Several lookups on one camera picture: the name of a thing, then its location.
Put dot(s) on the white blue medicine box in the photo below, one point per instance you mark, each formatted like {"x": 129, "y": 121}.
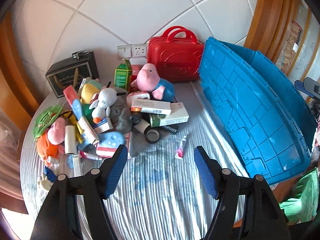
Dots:
{"x": 103, "y": 126}

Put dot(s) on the white pill bottle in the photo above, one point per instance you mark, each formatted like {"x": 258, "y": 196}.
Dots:
{"x": 70, "y": 140}

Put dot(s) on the white orange medicine box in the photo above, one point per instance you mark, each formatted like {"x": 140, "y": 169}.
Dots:
{"x": 151, "y": 106}

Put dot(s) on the red plastic toy suitcase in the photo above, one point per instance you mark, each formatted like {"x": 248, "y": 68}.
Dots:
{"x": 176, "y": 54}

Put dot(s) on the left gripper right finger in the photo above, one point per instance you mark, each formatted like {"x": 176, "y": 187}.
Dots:
{"x": 246, "y": 208}

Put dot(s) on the pink striped tissue pack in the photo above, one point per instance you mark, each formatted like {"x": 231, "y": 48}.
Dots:
{"x": 105, "y": 152}

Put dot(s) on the white duck plush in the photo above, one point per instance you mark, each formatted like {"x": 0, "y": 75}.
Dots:
{"x": 101, "y": 106}

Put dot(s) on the blue boomerang toy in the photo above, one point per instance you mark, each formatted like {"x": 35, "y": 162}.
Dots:
{"x": 111, "y": 139}

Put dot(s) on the green fabric hat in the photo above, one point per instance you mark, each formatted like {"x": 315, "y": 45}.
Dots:
{"x": 46, "y": 119}

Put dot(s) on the blue plastic storage crate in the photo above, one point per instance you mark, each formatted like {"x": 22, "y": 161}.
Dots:
{"x": 267, "y": 119}

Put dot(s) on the green plastic bag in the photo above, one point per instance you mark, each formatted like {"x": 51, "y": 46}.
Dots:
{"x": 302, "y": 206}

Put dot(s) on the white green medicine box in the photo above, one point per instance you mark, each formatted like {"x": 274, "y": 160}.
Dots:
{"x": 178, "y": 115}

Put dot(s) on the pink pig blue plush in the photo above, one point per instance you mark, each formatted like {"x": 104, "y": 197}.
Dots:
{"x": 148, "y": 80}

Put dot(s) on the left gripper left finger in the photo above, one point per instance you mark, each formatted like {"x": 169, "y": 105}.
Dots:
{"x": 58, "y": 216}

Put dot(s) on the striped tablecloth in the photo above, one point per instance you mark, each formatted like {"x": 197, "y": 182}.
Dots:
{"x": 162, "y": 197}

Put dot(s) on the grey plush toy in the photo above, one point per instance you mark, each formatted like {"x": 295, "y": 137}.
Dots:
{"x": 120, "y": 113}

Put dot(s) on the black cylinder object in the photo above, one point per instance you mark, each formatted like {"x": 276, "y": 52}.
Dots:
{"x": 172, "y": 129}

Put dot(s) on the yellow plastic clip toy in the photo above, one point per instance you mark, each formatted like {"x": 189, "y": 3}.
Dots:
{"x": 69, "y": 115}

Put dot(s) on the purple white medicine box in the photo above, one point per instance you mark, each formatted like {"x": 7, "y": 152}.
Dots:
{"x": 76, "y": 106}

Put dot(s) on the black tape roll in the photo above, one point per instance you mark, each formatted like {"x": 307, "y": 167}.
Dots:
{"x": 152, "y": 136}

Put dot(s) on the pink pig orange plush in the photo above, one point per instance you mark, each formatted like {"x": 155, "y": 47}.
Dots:
{"x": 50, "y": 144}

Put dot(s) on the white paper roll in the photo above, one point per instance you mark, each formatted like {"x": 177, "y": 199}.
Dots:
{"x": 143, "y": 126}

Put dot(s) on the cream rabbit blue plush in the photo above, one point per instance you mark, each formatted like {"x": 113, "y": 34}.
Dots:
{"x": 47, "y": 179}

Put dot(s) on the yellow plush toy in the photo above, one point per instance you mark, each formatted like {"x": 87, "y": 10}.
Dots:
{"x": 88, "y": 90}

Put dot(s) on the black gift box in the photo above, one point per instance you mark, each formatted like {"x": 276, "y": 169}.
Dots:
{"x": 71, "y": 72}

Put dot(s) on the green small carton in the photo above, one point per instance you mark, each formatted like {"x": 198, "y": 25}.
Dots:
{"x": 122, "y": 75}

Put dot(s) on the small pink ointment tube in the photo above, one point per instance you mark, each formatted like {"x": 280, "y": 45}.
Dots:
{"x": 180, "y": 151}

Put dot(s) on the wall power socket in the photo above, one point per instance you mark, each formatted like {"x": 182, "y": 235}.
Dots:
{"x": 132, "y": 51}

